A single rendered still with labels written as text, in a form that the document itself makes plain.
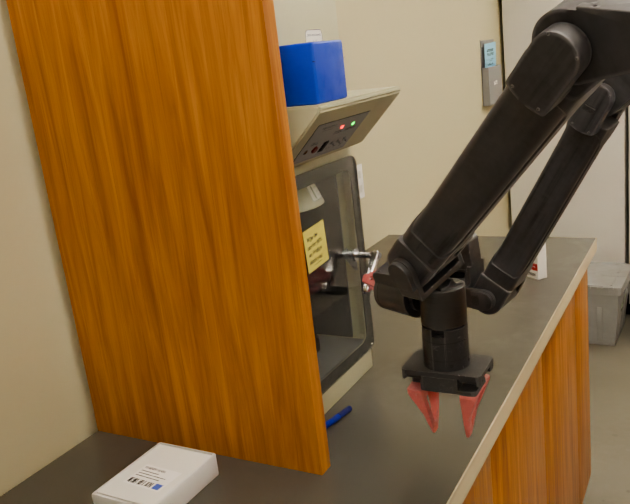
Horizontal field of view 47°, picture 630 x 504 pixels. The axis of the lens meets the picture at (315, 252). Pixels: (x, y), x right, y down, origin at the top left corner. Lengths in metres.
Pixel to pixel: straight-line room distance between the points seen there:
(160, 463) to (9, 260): 0.43
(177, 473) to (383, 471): 0.32
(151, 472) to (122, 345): 0.25
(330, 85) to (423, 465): 0.61
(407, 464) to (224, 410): 0.31
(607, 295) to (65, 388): 2.93
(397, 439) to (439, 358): 0.39
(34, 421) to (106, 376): 0.14
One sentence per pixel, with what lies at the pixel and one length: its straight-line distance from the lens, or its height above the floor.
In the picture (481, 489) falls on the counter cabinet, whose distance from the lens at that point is 1.40.
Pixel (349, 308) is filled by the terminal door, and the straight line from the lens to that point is 1.40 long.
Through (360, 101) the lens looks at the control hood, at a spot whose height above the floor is 1.50.
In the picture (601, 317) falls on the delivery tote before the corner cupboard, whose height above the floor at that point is 0.16.
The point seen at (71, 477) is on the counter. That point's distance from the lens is 1.36.
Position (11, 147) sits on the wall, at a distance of 1.36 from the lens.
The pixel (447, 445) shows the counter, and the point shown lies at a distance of 1.25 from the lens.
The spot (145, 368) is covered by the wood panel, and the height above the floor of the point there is 1.09.
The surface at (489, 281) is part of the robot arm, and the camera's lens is 1.23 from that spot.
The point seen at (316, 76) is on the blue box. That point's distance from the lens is 1.10.
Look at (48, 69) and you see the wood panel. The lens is 1.30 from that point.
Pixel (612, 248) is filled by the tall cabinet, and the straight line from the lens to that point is 4.26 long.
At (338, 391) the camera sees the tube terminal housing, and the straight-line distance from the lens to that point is 1.42.
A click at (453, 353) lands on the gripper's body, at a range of 0.91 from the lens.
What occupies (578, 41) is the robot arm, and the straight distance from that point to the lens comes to 0.54.
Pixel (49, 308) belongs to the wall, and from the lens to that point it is 1.41.
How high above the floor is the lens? 1.58
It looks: 15 degrees down
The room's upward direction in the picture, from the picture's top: 7 degrees counter-clockwise
